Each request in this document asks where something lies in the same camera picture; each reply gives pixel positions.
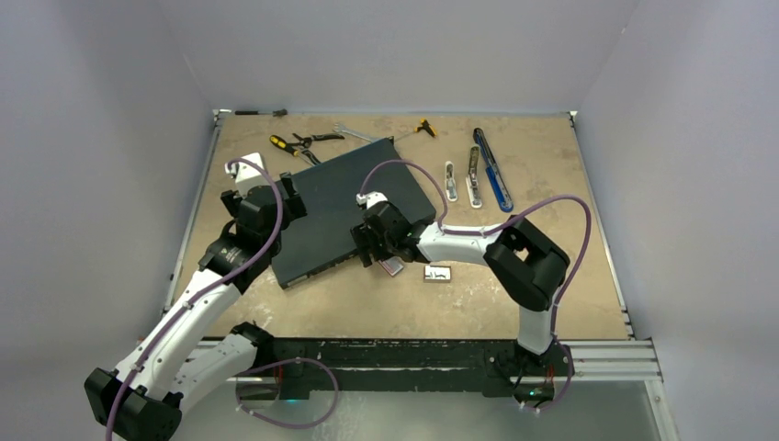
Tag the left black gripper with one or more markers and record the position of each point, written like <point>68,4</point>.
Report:
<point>292,208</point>

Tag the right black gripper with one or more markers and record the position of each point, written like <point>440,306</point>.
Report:
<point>364,235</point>

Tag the white stapler part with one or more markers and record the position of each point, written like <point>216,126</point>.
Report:
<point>450,182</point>

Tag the blue stapler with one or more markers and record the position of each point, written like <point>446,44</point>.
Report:
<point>492,169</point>

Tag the red white staple box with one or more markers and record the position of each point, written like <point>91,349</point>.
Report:
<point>393,266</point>

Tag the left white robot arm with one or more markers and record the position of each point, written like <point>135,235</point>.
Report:
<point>148,393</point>

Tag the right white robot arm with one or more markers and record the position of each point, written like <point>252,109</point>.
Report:
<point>530,267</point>

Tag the silver wrench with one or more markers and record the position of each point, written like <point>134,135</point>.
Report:
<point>341,128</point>

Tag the small yellow black screwdriver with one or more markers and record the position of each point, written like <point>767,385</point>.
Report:
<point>423,126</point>

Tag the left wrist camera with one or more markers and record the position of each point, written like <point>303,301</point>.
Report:
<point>244,174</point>

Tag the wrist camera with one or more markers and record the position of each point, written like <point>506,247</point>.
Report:
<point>244,174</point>
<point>370,199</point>

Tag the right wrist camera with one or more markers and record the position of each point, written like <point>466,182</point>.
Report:
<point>370,199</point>

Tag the dark flat network switch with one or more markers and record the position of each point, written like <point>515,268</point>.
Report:
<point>322,239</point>

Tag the black handled cutters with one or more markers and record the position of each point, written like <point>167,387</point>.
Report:
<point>316,139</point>

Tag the black tool at wall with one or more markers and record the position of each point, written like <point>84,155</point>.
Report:
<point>280,113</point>

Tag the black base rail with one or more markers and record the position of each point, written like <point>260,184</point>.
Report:
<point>495,368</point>

